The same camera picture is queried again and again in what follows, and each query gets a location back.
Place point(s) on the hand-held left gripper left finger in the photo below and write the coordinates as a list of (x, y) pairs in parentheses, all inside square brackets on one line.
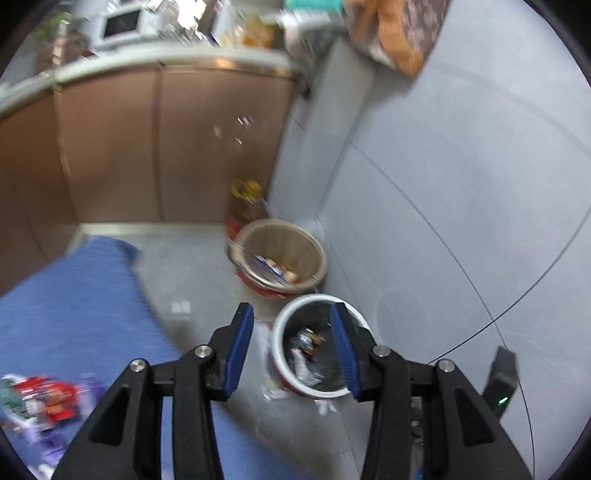
[(240, 350)]

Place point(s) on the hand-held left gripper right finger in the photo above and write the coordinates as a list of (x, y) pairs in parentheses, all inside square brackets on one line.
[(344, 355)]

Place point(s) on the crumpled dark snack wrapper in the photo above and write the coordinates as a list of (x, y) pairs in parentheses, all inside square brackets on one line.
[(307, 344)]

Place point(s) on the crumpled white wrapper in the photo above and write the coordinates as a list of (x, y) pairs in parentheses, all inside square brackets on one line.
[(273, 392)]

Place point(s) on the food packets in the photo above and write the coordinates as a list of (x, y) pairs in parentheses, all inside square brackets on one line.
[(277, 270)]

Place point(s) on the beige woven basket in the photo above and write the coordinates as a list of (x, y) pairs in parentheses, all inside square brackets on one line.
[(295, 240)]

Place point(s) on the cooking oil bottle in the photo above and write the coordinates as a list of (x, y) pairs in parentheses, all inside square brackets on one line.
[(249, 203)]

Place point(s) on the blue fluffy towel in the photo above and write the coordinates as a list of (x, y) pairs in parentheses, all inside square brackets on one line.
[(69, 314)]

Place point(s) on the red snack wrapper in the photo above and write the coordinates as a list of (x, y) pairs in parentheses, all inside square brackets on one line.
[(51, 397)]

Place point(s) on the purple snack wrapper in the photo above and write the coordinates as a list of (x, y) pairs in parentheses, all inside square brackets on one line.
[(51, 443)]

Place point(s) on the brown kitchen cabinet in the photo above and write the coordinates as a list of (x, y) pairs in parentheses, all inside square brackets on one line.
[(115, 147)]

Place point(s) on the yellow packet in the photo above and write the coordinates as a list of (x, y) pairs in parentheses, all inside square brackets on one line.
[(258, 32)]

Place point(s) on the orange patterned cloth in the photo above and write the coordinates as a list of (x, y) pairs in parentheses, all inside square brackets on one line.
[(397, 37)]

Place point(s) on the white microwave oven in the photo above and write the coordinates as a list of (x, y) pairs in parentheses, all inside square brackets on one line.
[(121, 25)]

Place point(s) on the teal paper bag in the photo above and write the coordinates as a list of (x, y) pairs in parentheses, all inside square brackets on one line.
[(314, 5)]

